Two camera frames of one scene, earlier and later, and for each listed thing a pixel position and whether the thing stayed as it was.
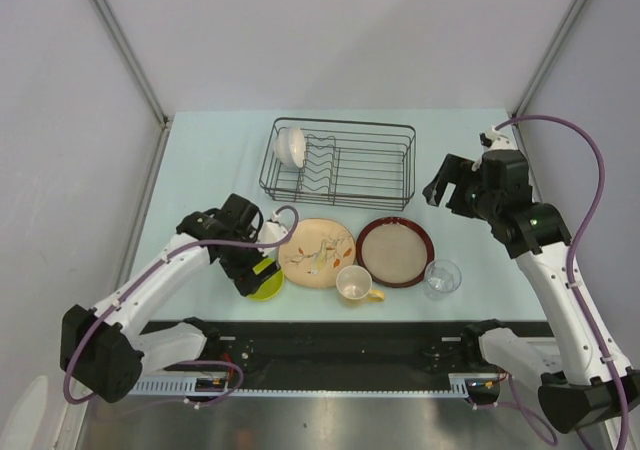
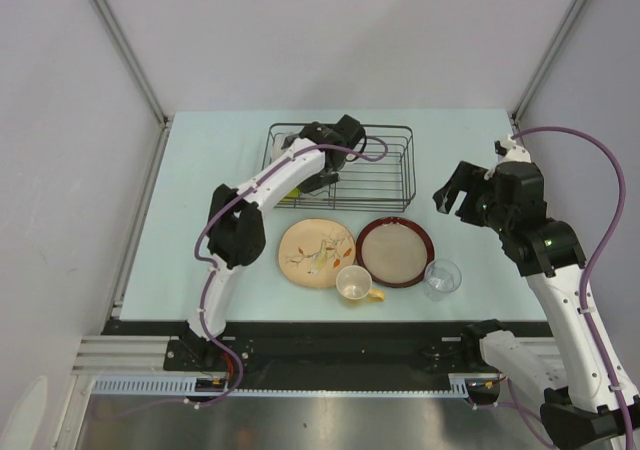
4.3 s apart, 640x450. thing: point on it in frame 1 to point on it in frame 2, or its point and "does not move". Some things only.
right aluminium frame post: x=567 y=22 does not move
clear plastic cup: x=441 y=278 does not move
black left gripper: x=246 y=281 to x=318 y=181
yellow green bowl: x=270 y=285 to x=295 y=193
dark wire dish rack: x=339 y=163 does not move
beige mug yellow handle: x=354 y=282 does not move
